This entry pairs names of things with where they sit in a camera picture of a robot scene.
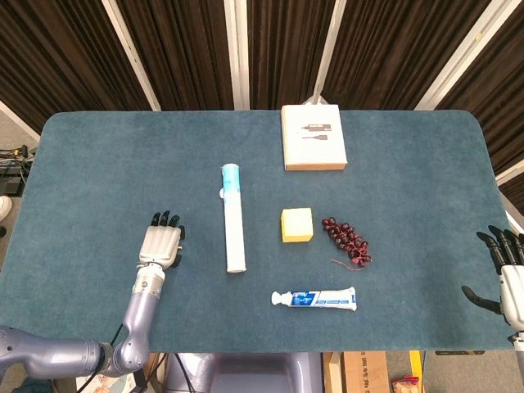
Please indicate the white flat cardboard box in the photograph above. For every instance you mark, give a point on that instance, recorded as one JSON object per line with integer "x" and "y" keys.
{"x": 313, "y": 139}

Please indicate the brown cardboard carton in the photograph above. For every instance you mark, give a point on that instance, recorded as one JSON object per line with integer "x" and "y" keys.
{"x": 364, "y": 372}

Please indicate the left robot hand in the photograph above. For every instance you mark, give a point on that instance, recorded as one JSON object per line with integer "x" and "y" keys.
{"x": 160, "y": 245}

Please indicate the dark red grape bunch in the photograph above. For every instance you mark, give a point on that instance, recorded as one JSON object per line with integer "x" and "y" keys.
{"x": 348, "y": 241}

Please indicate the white roll with blue cap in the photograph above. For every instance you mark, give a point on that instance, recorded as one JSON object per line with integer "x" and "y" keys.
{"x": 234, "y": 229}

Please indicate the white frame post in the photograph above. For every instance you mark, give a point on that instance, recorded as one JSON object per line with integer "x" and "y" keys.
{"x": 237, "y": 53}
{"x": 132, "y": 55}
{"x": 463, "y": 53}
{"x": 330, "y": 41}

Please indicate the white shoe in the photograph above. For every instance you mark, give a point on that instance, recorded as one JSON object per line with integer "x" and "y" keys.
{"x": 5, "y": 208}

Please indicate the dark brown pleated curtain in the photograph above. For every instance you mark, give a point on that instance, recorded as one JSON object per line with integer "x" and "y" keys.
{"x": 184, "y": 49}

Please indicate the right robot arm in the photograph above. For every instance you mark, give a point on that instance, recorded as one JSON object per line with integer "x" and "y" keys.
{"x": 518, "y": 341}

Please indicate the yellow foam cube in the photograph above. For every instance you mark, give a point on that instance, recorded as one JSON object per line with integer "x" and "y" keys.
{"x": 296, "y": 225}

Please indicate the grey robot torso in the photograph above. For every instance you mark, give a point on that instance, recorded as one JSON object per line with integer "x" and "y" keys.
{"x": 254, "y": 374}

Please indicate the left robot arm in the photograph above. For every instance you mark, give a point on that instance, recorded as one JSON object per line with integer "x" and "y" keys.
{"x": 139, "y": 319}

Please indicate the teal felt table cover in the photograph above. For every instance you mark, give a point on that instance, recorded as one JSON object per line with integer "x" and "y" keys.
{"x": 409, "y": 184}

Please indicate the white and blue toothpaste tube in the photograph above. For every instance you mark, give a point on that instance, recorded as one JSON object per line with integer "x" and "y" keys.
{"x": 319, "y": 299}

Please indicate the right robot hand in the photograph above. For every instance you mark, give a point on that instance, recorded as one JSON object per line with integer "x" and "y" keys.
{"x": 511, "y": 286}

